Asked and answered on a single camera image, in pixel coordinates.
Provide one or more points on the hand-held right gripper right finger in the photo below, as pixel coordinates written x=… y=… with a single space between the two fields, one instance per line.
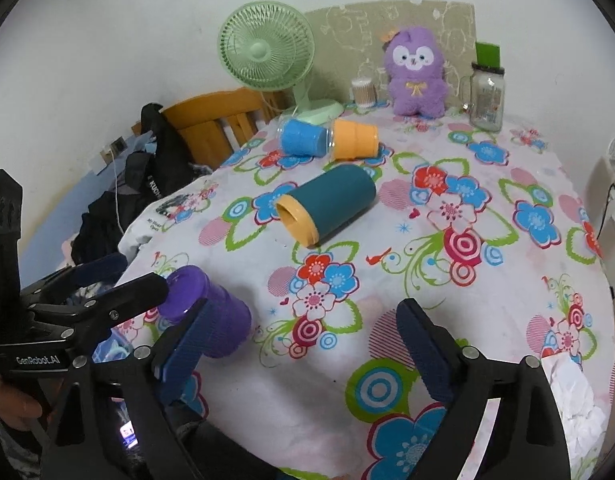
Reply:
x=427 y=355

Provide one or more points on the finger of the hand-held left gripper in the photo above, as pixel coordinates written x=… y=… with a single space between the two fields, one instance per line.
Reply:
x=132 y=294
x=104 y=266

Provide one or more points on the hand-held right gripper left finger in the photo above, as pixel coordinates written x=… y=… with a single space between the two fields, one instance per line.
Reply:
x=180 y=360

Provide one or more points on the purple cup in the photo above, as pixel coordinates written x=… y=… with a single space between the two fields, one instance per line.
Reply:
x=227 y=320

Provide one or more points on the teal cup with yellow rim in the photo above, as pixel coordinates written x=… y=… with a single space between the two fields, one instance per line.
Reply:
x=337 y=200

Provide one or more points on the orange cup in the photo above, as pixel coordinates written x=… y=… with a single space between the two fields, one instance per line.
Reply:
x=355 y=140

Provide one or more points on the blue cup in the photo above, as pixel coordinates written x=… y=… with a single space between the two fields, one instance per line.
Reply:
x=302 y=137

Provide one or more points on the person's left hand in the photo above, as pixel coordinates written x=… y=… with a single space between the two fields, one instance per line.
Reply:
x=14 y=402

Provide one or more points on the floral tablecloth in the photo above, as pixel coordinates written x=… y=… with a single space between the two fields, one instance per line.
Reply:
x=267 y=400

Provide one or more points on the black clothes pile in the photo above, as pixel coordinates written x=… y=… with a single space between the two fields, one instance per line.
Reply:
x=157 y=160

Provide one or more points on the white crumpled tissue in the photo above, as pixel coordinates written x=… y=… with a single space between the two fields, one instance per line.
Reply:
x=572 y=400

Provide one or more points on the wooden chair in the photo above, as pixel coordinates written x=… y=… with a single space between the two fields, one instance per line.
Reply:
x=197 y=115

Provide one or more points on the white fan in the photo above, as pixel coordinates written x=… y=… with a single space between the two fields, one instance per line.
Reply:
x=610 y=200

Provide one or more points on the glass jar with black lid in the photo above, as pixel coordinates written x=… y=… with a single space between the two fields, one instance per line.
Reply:
x=487 y=102

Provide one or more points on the purple plush toy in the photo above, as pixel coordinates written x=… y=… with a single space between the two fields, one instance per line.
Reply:
x=415 y=90

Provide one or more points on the green table fan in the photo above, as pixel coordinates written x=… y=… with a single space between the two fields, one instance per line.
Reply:
x=260 y=50

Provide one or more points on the cotton swab container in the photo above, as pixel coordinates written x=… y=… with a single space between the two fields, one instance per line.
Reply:
x=363 y=94

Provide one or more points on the green box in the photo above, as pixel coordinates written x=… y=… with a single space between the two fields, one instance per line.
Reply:
x=488 y=54

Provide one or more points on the beige patterned wall sheet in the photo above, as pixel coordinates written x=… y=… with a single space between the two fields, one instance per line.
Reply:
x=357 y=30

